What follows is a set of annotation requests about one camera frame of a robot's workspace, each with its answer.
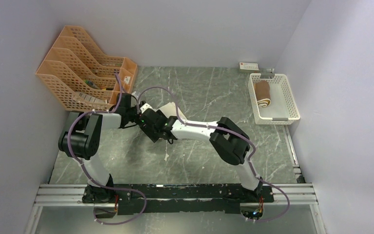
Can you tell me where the yellow brown bear towel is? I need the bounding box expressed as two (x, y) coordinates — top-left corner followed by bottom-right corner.
(254, 80), (271, 107)

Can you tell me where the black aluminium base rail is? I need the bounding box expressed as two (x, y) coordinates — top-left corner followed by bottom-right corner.
(34, 183), (318, 216)

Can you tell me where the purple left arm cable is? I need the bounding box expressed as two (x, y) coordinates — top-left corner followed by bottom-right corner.
(67, 72), (148, 226)

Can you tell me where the orange plastic file organizer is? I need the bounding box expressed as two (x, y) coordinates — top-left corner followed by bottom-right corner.
(36, 25), (138, 111)

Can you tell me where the white perforated plastic basket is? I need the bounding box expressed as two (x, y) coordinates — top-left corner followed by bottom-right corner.
(247, 73), (300, 125)

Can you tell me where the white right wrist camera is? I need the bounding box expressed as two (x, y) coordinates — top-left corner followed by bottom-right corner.
(140, 103), (153, 113)

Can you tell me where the white red small box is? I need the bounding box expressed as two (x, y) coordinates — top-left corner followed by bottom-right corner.
(239, 62), (259, 71)

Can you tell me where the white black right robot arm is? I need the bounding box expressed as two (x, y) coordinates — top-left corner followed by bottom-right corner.
(135, 108), (263, 202)

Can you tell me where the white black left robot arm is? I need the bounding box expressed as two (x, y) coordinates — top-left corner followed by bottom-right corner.
(58, 93), (138, 203)

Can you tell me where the white terry towel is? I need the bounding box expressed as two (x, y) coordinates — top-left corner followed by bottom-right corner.
(159, 102), (187, 120)

